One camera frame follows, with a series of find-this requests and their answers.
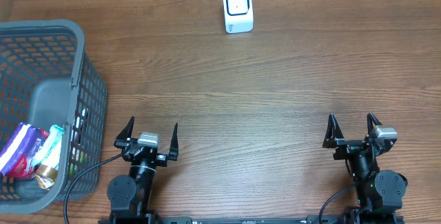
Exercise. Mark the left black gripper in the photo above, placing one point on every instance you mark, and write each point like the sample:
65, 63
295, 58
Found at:
145, 153

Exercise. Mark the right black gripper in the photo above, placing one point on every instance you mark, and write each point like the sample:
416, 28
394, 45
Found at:
334, 137

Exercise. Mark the mint green wipes pack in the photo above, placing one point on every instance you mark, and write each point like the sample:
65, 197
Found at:
55, 135

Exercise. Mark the white Pantene tube gold cap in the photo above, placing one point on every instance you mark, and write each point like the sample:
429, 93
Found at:
48, 165

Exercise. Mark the purple snack package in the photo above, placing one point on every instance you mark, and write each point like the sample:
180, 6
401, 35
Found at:
22, 146

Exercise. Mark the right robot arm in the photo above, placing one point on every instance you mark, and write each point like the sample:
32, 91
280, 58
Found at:
379, 192

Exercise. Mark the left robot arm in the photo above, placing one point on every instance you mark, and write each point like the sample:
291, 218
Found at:
130, 193

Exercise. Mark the white barcode scanner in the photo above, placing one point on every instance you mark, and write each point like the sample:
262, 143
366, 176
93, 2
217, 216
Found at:
238, 16

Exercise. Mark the grey plastic shopping basket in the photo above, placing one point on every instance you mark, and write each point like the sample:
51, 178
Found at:
47, 79

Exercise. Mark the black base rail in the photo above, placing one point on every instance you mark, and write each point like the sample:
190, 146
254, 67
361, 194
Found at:
311, 219

